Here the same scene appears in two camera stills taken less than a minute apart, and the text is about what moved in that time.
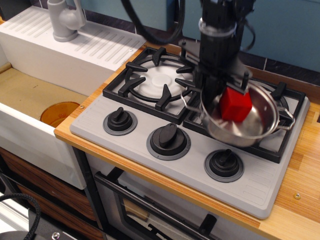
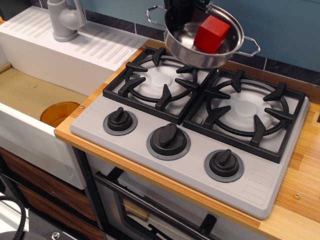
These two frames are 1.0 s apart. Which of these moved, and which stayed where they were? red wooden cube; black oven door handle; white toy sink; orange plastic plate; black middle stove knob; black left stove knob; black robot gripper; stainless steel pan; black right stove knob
Moved: red wooden cube; black robot gripper; stainless steel pan
Stayed: white toy sink; black left stove knob; black middle stove knob; orange plastic plate; black right stove knob; black oven door handle
